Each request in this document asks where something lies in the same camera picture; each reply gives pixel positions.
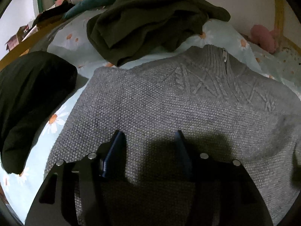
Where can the wooden bunk bed frame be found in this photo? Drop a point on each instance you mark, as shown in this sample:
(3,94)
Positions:
(14,51)

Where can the daisy print bed sheet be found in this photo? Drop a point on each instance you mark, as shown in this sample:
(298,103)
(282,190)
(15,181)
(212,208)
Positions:
(70,42)

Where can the pink plush toy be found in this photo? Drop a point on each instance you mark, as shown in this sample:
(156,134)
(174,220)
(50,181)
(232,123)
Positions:
(262,37)

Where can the dark green folded garment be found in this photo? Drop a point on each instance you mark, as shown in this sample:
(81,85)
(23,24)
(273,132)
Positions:
(30,94)

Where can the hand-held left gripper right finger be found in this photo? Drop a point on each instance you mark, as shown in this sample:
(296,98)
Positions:
(182,156)

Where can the pile of dark clutter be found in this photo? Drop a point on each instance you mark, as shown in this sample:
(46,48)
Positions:
(54,11)

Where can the grey knit zip sweater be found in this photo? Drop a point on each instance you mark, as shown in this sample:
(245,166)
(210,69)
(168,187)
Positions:
(164,103)

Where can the olive green garment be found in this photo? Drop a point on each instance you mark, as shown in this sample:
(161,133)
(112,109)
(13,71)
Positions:
(145,23)

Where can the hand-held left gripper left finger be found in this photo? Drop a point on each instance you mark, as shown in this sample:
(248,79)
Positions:
(114,151)

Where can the teal pillow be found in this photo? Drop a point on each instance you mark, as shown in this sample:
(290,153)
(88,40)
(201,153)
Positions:
(91,3)

